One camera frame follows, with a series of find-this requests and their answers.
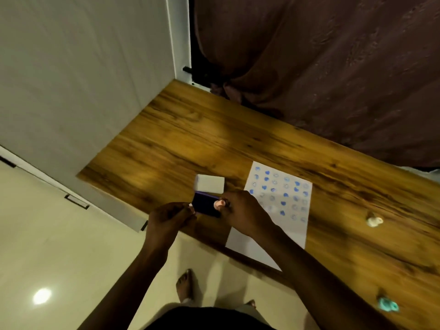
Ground person's right hand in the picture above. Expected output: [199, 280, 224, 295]
[219, 190, 276, 238]

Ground person's left hand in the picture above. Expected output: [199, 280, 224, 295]
[144, 202, 197, 251]

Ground dark blue ink pad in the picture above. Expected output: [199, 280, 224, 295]
[191, 191, 223, 218]

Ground person's left forearm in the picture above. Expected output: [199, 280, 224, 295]
[77, 237, 170, 330]

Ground person's right forearm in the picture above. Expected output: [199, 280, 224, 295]
[255, 221, 401, 330]

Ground white ink pad lid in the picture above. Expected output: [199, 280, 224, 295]
[193, 174, 225, 196]

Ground white paper with blue stamps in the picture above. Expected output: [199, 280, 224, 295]
[225, 161, 313, 272]

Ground person's left foot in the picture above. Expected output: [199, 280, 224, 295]
[176, 269, 194, 304]

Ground black shorts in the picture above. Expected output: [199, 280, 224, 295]
[144, 306, 276, 330]

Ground small white stamp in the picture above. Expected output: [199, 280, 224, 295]
[365, 212, 384, 228]

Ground brown curtain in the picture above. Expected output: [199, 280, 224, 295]
[191, 0, 440, 169]

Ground small teal stamp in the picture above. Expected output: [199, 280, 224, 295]
[377, 289, 400, 313]

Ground white door frame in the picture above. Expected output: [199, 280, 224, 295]
[165, 0, 194, 86]

